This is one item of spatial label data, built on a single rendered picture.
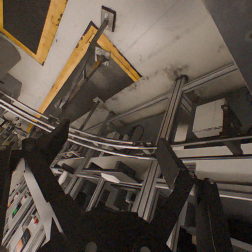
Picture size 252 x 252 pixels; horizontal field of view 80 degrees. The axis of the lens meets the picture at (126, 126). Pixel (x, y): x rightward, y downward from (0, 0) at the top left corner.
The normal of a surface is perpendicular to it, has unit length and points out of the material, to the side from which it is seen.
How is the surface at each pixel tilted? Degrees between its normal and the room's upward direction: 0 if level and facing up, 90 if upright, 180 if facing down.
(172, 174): 74
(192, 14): 0
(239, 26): 0
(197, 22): 0
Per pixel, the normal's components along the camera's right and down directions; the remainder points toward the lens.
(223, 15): -0.36, 0.79
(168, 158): -0.97, -0.19
